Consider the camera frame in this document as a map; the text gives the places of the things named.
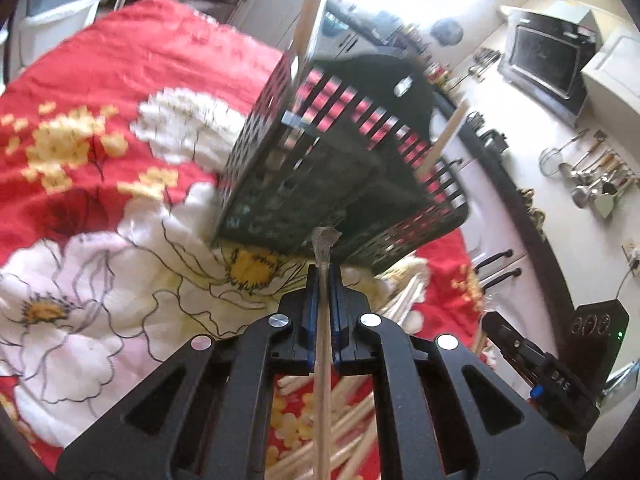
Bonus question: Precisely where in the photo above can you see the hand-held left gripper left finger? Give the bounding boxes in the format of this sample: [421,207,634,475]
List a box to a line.
[55,264,322,480]

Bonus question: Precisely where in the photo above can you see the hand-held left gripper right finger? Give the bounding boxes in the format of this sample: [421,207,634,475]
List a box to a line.
[327,263,587,480]

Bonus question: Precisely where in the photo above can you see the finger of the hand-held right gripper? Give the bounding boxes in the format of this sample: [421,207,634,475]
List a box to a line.
[481,310,552,397]

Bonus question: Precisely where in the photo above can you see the wooden chopstick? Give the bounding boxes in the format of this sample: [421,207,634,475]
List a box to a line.
[310,226,344,480]
[414,99,472,187]
[292,0,332,68]

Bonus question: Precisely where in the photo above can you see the pile of wooden chopsticks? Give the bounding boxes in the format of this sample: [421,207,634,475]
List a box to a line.
[264,255,501,480]

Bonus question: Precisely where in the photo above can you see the black perforated basket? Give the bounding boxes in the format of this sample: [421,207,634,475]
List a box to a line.
[210,52,471,277]

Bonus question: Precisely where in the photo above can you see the row of hanging kitchen utensils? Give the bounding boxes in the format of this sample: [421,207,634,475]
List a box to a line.
[539,129,640,221]

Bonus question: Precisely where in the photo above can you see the small hanging utensils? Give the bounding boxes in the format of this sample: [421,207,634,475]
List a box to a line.
[469,47,502,84]

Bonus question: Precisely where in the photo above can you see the ginger roots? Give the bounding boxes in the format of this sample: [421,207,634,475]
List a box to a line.
[520,189,547,232]

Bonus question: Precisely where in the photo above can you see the cluster of condiment bottles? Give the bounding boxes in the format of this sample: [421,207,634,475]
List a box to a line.
[419,52,452,88]

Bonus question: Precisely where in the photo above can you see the black range hood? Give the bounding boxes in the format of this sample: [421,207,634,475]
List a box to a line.
[499,6,602,129]

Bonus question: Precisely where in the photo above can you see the red floral blanket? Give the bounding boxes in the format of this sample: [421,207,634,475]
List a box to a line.
[0,0,490,480]

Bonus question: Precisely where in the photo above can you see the small round fan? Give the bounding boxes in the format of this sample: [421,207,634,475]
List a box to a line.
[431,17,466,50]

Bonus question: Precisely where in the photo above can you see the plastic drawer tower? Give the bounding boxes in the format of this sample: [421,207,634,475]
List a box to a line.
[9,0,117,77]

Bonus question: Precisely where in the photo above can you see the wall outlet with plug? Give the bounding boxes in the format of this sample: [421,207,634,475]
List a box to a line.
[621,241,640,277]

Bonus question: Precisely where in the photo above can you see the white wall cabinet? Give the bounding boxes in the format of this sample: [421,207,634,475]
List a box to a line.
[580,27,640,127]

